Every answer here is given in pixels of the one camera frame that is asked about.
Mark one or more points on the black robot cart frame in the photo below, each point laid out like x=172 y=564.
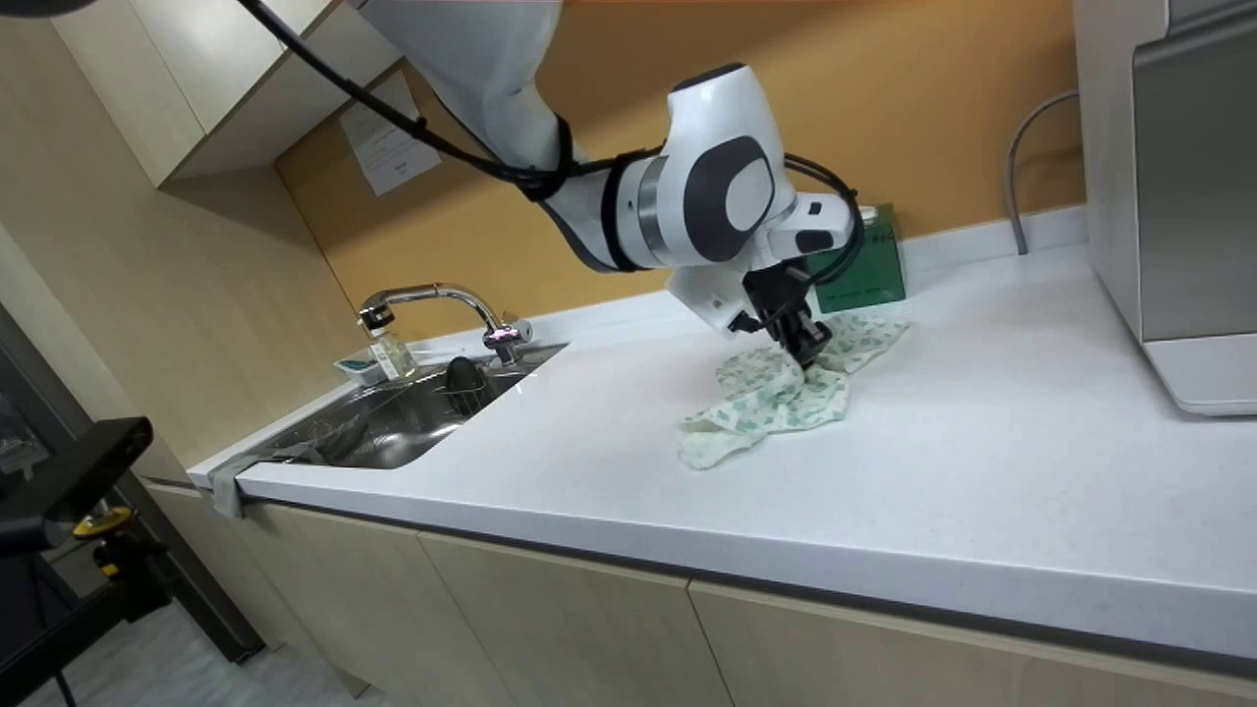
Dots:
x=66 y=553

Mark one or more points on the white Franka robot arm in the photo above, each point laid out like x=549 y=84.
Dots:
x=707 y=184

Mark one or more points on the stainless steel sink basin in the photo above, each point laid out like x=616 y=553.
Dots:
x=396 y=417

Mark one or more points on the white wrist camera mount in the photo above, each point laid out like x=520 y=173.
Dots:
x=711 y=299

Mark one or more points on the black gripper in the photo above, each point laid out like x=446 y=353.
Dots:
x=783 y=299

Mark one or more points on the green tissue box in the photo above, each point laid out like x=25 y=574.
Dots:
x=872 y=269

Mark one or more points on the beige base cabinet door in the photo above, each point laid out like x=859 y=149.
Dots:
x=918 y=654
x=576 y=632
x=317 y=595

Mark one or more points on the chrome sink faucet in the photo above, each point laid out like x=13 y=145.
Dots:
x=459 y=310

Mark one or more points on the silver coffee machine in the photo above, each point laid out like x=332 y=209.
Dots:
x=1181 y=197

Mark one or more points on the dark object in sink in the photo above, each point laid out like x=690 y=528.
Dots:
x=469 y=380

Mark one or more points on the white paper note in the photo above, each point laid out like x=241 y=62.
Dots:
x=396 y=162

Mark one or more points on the yellow clamp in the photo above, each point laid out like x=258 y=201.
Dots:
x=102 y=528

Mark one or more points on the green patterned white towel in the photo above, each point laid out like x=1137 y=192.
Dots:
x=773 y=400

